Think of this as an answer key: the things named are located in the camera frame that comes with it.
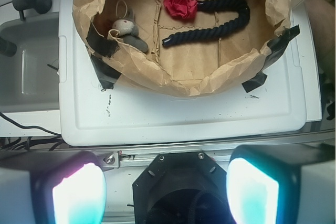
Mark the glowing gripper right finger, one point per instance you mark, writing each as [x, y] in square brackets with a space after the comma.
[287, 183]

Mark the brown paper bag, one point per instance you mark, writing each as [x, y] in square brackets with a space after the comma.
[223, 46]

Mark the black octagonal mount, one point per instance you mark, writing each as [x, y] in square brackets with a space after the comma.
[181, 188]

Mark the black tape right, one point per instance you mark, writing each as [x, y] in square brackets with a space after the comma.
[277, 47]

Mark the aluminium frame rail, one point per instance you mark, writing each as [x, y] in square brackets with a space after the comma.
[114, 157]

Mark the black tape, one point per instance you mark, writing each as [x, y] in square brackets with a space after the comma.
[103, 48]
[277, 47]

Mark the white plastic bin lid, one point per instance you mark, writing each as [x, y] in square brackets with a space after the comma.
[93, 116]

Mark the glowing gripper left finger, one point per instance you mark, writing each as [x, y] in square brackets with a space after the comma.
[52, 187]

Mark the grey plush bunny toy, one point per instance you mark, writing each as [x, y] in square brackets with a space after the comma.
[125, 28]

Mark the grey sink basin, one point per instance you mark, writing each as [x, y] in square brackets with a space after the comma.
[29, 79]

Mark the black tape left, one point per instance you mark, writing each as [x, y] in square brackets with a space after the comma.
[103, 48]

